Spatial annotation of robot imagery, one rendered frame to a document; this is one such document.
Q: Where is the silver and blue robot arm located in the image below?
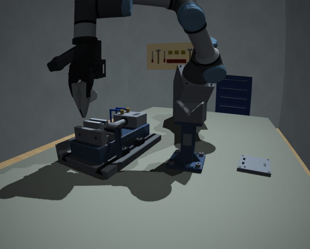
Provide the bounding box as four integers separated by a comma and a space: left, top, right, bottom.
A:
47, 0, 227, 85

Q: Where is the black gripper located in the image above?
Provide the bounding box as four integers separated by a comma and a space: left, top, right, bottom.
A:
68, 36, 106, 118

